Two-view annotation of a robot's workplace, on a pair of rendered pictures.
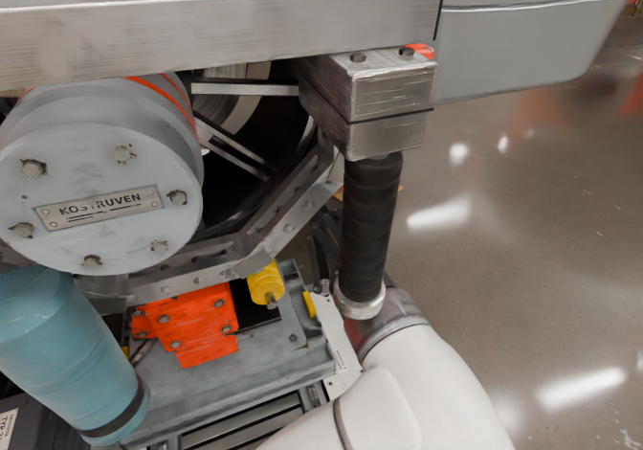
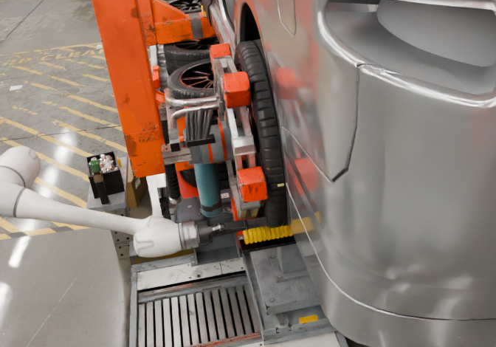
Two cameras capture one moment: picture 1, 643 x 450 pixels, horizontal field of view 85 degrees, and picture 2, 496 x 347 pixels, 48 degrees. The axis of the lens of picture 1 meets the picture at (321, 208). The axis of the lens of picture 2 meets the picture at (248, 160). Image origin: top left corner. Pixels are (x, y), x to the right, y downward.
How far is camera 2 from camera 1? 1.84 m
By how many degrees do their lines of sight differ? 81
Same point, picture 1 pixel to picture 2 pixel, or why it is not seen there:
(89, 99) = not seen: hidden behind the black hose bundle
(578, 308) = not seen: outside the picture
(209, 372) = (259, 267)
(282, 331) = (277, 295)
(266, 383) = (258, 302)
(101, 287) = (233, 180)
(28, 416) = (225, 199)
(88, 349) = (200, 178)
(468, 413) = (150, 229)
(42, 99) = not seen: hidden behind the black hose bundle
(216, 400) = (254, 283)
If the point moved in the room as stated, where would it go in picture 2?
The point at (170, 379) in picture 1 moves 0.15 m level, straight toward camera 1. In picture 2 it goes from (258, 255) to (229, 269)
